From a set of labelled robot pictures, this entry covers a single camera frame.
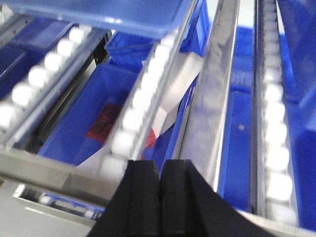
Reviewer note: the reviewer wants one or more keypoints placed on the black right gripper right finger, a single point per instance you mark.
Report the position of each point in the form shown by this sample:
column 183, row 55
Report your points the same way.
column 191, row 208

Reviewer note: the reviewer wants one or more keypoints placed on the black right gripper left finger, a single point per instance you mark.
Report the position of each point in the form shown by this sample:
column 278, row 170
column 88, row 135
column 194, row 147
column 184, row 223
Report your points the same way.
column 133, row 211

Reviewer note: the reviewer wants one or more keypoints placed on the blue plastic tray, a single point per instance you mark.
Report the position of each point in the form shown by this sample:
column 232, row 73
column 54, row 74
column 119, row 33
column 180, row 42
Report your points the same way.
column 147, row 18

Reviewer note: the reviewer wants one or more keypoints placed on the white roller conveyor track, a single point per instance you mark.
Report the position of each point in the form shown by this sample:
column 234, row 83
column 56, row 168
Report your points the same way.
column 166, row 49

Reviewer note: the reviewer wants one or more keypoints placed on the white roller track right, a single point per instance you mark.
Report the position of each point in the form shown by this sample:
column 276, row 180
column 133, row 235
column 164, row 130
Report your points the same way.
column 273, row 192

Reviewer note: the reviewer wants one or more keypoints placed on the blue bin with red packet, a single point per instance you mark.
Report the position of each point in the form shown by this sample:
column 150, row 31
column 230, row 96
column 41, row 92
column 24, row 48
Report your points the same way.
column 86, row 124

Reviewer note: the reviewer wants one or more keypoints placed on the white roller track left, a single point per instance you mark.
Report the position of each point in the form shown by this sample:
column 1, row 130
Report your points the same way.
column 27, row 103

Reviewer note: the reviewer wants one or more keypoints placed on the silver metal shelf rail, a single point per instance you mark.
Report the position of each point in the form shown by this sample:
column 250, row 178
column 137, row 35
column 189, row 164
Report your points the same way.
column 203, row 133

